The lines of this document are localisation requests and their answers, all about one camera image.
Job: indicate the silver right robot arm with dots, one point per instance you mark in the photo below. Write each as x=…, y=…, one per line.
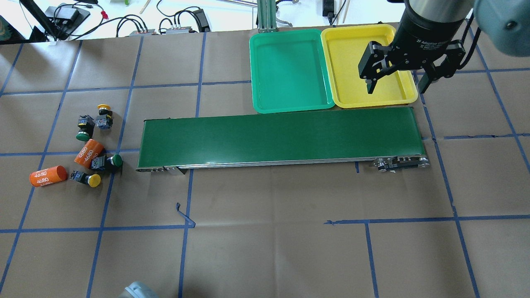
x=506, y=22

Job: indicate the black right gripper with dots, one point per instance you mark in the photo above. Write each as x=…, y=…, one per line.
x=425, y=34

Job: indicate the green push button switch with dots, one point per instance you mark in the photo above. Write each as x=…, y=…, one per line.
x=85, y=128
x=107, y=163

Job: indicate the black power adapter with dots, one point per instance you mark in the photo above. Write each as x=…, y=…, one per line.
x=67, y=17

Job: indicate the green plastic tray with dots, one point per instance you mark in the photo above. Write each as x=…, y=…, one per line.
x=289, y=72

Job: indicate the orange 4680 cylinder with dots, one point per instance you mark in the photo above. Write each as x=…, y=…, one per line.
x=89, y=152
x=48, y=176

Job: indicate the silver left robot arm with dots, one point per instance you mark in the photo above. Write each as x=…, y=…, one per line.
x=138, y=289

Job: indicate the yellow plastic tray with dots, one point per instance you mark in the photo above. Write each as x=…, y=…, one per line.
x=348, y=60

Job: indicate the green conveyor belt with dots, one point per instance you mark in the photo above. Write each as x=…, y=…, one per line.
x=388, y=137

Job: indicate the aluminium frame post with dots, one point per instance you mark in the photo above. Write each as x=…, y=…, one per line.
x=267, y=21

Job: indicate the yellow push button switch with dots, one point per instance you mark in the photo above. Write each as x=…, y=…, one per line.
x=104, y=120
x=93, y=180

